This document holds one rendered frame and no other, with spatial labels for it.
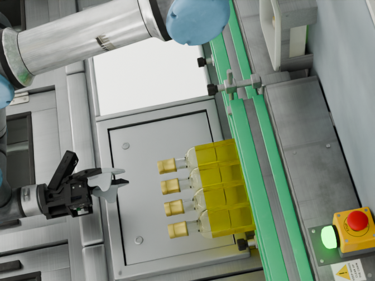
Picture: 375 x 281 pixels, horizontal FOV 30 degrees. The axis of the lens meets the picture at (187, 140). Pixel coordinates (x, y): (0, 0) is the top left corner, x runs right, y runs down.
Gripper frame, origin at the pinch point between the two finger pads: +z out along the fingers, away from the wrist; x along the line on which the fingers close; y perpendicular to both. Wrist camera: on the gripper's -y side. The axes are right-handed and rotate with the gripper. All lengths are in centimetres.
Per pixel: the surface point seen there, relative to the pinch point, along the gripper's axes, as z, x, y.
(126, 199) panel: -1.0, -12.4, 0.6
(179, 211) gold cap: 12.4, 1.1, 13.3
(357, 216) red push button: 46, 26, 34
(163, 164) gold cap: 10.6, 1.5, 0.4
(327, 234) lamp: 41, 21, 34
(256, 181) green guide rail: 30.5, 13.9, 16.2
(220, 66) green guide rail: 29.7, 4.5, -23.3
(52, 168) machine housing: -20.7, -16.4, -15.9
